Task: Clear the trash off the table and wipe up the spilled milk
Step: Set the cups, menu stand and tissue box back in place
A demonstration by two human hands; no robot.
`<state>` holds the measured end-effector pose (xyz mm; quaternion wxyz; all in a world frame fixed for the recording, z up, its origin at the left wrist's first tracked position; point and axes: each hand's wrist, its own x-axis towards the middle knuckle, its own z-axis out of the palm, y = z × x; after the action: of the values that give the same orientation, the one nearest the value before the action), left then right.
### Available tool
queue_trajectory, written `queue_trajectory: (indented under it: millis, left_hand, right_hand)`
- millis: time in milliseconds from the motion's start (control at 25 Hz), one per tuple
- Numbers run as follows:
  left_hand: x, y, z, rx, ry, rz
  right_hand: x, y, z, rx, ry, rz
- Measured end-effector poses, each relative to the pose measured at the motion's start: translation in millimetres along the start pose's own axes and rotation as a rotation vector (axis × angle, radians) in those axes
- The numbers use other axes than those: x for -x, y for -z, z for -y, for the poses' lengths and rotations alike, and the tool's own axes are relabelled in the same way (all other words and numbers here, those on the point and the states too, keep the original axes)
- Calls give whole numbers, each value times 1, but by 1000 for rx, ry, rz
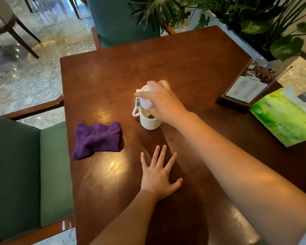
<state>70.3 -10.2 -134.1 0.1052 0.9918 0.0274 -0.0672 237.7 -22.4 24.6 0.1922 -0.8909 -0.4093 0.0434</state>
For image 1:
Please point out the person's left forearm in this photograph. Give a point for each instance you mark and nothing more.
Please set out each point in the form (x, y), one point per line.
(127, 221)

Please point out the person's right hand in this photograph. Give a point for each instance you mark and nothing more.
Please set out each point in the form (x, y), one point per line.
(168, 104)

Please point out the narrow-leaved green plant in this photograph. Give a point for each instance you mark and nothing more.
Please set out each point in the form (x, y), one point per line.
(163, 10)

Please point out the broad-leaved green plant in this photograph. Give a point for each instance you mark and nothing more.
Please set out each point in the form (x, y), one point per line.
(260, 20)

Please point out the dark wooden chair legs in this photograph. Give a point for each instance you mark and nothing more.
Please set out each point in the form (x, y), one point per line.
(71, 5)

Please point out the white planter box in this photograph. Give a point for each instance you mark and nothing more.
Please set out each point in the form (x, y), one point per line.
(242, 40)

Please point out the person's left thumb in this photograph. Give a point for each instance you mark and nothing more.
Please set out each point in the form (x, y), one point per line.
(175, 184)

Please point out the menu card stand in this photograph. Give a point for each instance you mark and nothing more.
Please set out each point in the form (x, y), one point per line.
(247, 89)

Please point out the person's right forearm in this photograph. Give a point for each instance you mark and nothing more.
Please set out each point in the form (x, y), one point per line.
(244, 181)

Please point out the purple cloth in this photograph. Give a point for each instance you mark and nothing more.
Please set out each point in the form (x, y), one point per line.
(97, 140)

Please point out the green armchair with wooden arms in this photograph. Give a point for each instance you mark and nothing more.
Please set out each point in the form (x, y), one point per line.
(20, 176)
(117, 20)

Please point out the beige chair with dark legs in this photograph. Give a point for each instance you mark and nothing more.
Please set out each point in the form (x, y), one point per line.
(2, 15)

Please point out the person's right thumb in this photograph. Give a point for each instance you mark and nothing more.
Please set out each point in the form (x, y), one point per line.
(144, 94)

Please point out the person's left little finger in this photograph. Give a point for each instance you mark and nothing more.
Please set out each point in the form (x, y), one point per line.
(144, 163)

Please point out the green tissue packet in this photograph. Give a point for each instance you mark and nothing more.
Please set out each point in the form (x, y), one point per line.
(280, 119)

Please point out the person's left hand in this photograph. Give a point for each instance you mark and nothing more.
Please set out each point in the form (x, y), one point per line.
(155, 179)

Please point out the person's left middle finger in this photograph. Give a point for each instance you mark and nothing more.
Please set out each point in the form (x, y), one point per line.
(162, 156)

